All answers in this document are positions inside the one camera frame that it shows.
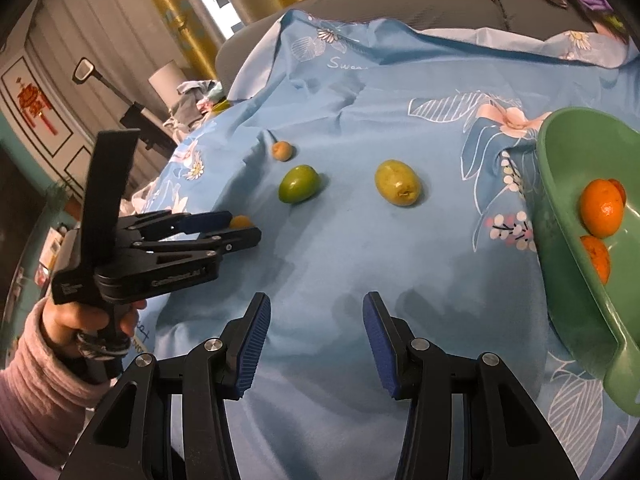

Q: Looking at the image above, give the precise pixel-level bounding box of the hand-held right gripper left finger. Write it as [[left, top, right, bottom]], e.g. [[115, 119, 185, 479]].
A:
[[60, 292, 272, 480]]

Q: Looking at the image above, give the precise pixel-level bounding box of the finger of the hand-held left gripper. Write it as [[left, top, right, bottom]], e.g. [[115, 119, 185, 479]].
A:
[[131, 211, 234, 241], [132, 227, 262, 257]]

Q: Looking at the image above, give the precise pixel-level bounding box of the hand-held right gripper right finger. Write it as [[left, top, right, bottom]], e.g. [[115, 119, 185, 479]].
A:
[[362, 291, 581, 480]]

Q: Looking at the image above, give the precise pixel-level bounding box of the large orange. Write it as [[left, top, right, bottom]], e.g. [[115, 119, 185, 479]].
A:
[[579, 179, 626, 239], [580, 235, 612, 286]]

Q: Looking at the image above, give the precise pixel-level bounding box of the green plastic basin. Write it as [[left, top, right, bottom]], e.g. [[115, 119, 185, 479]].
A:
[[536, 106, 640, 418]]

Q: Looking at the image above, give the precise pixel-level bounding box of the person's left forearm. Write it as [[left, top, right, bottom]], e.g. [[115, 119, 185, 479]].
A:
[[0, 302, 123, 472]]

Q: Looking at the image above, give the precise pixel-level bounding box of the person's left hand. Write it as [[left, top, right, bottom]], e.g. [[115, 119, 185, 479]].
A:
[[42, 300, 149, 359]]

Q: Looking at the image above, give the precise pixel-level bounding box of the potted plant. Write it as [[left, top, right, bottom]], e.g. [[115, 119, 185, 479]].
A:
[[46, 181, 77, 217]]

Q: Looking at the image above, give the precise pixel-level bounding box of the green jujube fruit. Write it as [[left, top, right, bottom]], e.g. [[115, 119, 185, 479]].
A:
[[278, 165, 320, 205]]

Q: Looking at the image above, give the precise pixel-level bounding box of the blue floral bed sheet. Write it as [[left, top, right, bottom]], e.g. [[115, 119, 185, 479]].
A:
[[127, 7, 640, 480]]

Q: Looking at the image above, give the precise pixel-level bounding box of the dark wrist band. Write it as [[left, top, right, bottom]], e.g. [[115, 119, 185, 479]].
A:
[[75, 331, 132, 359]]

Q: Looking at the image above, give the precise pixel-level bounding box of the black stick vacuum cleaner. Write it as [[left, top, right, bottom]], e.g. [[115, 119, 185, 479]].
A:
[[73, 58, 177, 152]]

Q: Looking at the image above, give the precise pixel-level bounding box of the pile of clothes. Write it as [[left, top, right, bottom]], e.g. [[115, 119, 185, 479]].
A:
[[162, 79, 232, 132]]

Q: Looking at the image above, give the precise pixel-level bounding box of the white cylinder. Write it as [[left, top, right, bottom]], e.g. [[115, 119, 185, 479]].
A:
[[148, 60, 189, 111]]

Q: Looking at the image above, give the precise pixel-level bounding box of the yellow-green oval fruit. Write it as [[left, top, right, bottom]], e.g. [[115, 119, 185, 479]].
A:
[[375, 159, 420, 207]]

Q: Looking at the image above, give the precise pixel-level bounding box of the grey padded headboard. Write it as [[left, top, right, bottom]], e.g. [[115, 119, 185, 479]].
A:
[[215, 0, 626, 102]]

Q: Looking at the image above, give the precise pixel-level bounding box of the purple cloth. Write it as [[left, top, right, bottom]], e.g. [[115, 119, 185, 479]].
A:
[[565, 0, 629, 37]]

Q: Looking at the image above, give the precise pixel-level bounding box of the red wall ornament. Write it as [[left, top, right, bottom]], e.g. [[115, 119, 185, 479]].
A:
[[16, 76, 59, 136]]

